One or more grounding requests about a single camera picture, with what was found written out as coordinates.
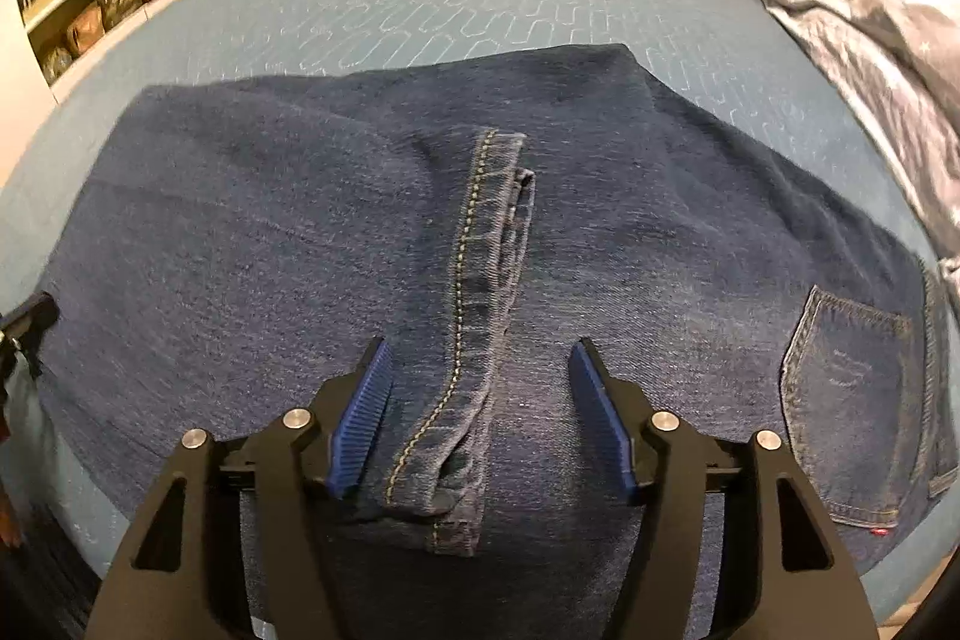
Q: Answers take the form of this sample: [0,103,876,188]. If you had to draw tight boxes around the teal quilted bed cover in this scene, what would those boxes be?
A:
[2,0,958,635]

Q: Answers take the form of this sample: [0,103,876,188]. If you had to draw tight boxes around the brown handbag on shelf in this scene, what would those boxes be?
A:
[64,3,106,58]

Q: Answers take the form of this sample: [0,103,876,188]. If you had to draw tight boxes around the dark blue denim jeans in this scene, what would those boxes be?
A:
[41,46,958,638]

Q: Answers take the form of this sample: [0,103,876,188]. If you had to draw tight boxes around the grey star-print duvet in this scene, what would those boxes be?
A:
[761,0,958,296]

